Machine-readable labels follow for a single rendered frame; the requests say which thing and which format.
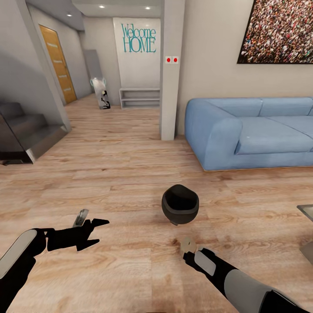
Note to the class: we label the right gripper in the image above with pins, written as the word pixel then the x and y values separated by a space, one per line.
pixel 189 258

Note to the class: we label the electric switch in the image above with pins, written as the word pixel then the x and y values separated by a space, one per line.
pixel 175 59
pixel 168 60

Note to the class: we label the cauldron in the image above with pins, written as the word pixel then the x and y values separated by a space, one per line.
pixel 180 204

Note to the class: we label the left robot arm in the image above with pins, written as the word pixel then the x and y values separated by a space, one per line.
pixel 19 260

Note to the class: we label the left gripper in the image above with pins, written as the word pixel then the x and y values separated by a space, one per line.
pixel 78 236

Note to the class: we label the pillar candle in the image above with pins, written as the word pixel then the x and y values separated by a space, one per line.
pixel 187 245

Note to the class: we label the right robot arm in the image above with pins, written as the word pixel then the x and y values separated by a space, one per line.
pixel 247 294

